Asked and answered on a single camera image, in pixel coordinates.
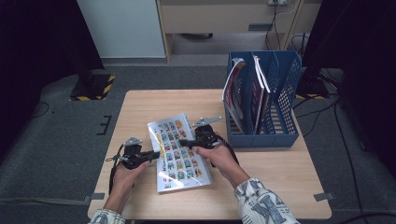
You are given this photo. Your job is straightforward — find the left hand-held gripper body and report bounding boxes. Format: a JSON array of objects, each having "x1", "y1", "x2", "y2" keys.
[{"x1": 106, "y1": 136, "x2": 149, "y2": 171}]

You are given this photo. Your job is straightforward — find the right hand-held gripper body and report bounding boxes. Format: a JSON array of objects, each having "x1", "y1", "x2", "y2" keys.
[{"x1": 191, "y1": 116, "x2": 224, "y2": 150}]

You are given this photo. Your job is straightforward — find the white cover magazine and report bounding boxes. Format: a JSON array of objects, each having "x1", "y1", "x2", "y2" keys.
[{"x1": 147, "y1": 112, "x2": 214, "y2": 194}]

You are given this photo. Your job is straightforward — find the dark red cover magazine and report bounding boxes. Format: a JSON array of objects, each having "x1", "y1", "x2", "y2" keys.
[{"x1": 221, "y1": 57, "x2": 250, "y2": 135}]

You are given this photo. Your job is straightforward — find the blue file rack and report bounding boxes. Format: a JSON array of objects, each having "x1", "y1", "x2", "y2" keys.
[{"x1": 223, "y1": 49, "x2": 303, "y2": 148}]

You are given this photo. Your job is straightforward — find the person's right hand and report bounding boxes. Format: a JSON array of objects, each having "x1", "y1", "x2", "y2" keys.
[{"x1": 191, "y1": 143, "x2": 241, "y2": 179}]

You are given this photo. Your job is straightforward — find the person's left hand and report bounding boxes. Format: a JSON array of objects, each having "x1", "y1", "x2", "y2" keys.
[{"x1": 110, "y1": 161, "x2": 150, "y2": 200}]

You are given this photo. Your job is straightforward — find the black floor tape mark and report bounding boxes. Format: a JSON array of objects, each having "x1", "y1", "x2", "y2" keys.
[{"x1": 96, "y1": 115, "x2": 113, "y2": 136}]

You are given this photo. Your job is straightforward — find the grey tape strip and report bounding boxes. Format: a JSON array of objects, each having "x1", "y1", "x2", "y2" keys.
[
  {"x1": 313, "y1": 191, "x2": 335, "y2": 203},
  {"x1": 83, "y1": 192, "x2": 106, "y2": 202}
]

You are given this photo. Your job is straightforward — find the light wood desk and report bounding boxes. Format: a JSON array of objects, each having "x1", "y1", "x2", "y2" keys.
[{"x1": 155, "y1": 0, "x2": 321, "y2": 63}]

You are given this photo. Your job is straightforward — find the white cabinet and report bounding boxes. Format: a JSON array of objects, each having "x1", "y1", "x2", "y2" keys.
[{"x1": 76, "y1": 0, "x2": 166, "y2": 59}]

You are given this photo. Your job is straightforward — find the black curtain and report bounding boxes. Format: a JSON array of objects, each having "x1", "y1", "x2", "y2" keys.
[
  {"x1": 0, "y1": 0, "x2": 106, "y2": 157},
  {"x1": 301, "y1": 0, "x2": 396, "y2": 171}
]

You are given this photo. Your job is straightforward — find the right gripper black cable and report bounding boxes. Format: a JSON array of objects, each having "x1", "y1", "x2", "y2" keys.
[{"x1": 214, "y1": 138, "x2": 241, "y2": 169}]

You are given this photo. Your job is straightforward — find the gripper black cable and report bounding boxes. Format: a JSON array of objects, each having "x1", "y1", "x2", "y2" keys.
[
  {"x1": 214, "y1": 138, "x2": 241, "y2": 169},
  {"x1": 106, "y1": 143, "x2": 125, "y2": 195}
]

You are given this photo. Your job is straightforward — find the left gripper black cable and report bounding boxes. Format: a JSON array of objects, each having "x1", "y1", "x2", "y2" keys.
[{"x1": 106, "y1": 143, "x2": 125, "y2": 195}]

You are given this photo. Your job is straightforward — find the thin black floor cable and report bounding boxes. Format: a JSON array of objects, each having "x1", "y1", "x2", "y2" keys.
[{"x1": 31, "y1": 101, "x2": 50, "y2": 119}]

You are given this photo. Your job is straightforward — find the black hanging cable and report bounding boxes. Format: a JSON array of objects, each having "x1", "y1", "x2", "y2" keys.
[{"x1": 264, "y1": 0, "x2": 283, "y2": 50}]

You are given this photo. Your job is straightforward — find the long black floor cable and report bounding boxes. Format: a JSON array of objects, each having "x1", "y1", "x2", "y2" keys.
[{"x1": 333, "y1": 101, "x2": 365, "y2": 224}]

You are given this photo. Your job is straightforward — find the white cable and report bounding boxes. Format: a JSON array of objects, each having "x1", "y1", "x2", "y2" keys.
[{"x1": 275, "y1": 3, "x2": 299, "y2": 17}]

